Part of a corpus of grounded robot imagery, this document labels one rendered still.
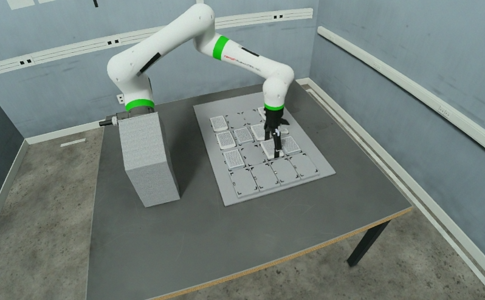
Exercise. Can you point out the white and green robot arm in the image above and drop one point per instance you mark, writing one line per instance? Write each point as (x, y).
(126, 68)

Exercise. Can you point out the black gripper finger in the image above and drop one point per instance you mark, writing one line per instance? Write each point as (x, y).
(267, 132)
(277, 142)

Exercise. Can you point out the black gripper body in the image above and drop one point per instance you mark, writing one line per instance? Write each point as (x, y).
(273, 123)

